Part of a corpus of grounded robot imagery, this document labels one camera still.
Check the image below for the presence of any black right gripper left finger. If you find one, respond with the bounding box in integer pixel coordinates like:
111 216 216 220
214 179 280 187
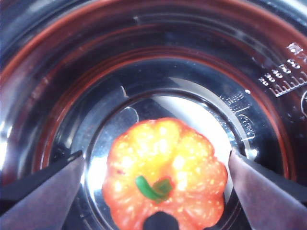
0 150 86 230

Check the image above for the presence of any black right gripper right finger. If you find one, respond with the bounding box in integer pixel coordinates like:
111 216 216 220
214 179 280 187
228 149 307 230

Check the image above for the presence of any orange toy pumpkin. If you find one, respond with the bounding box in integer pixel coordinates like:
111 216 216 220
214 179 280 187
102 117 228 230

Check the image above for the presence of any grey-green electric steamer pot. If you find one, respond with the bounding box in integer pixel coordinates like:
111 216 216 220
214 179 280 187
0 0 307 230

